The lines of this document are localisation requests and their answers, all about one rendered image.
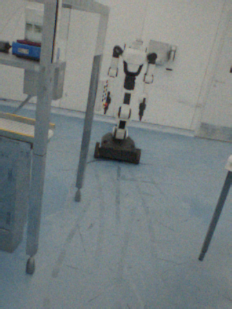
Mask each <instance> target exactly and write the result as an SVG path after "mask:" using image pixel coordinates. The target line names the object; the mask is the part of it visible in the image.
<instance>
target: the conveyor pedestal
mask: <svg viewBox="0 0 232 309"><path fill-rule="evenodd" d="M31 159H32V155H31V156H30V157H28V158H27V159H26V158H23V157H18V156H14V155H12V154H9V157H8V159H4V158H1V152H0V250H2V251H6V252H9V253H12V252H13V251H14V250H15V249H16V248H17V247H18V245H19V244H20V242H21V241H22V240H23V226H24V225H25V224H26V223H27V222H28V204H29V200H28V195H29V185H30V168H31Z"/></svg>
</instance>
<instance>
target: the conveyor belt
mask: <svg viewBox="0 0 232 309"><path fill-rule="evenodd" d="M0 128H3V129H6V130H11V131H14V132H22V133H25V134H30V135H33V136H34V132H35V127H34V126H32V125H28V124H26V123H20V122H17V121H13V120H9V119H4V118H1V117H0ZM0 135H3V134H0ZM53 135H54V132H53V131H52V130H49V133H48V139H49V138H51V137H52V136H53ZM3 136H6V135H3ZM6 137H9V136H6ZM11 138H13V139H17V138H14V137H11ZM18 140H22V139H18ZM22 141H25V140H22ZM26 142H29V141H26ZM29 143H33V142H29Z"/></svg>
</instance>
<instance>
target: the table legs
mask: <svg viewBox="0 0 232 309"><path fill-rule="evenodd" d="M231 183H232V172H231V171H230V170H228V172H227V175H226V180H225V182H224V186H223V188H222V191H221V194H220V197H219V199H218V202H217V205H216V207H215V210H214V213H213V216H212V219H211V222H210V224H209V227H208V230H207V234H206V237H205V240H204V243H203V245H202V251H201V253H200V255H199V258H198V259H199V260H200V261H203V260H204V255H205V252H207V250H208V247H209V244H210V242H211V239H212V236H213V233H214V231H215V227H216V225H217V224H218V220H219V218H220V215H221V212H222V209H223V207H224V202H225V199H226V196H227V195H228V192H229V189H230V187H231Z"/></svg>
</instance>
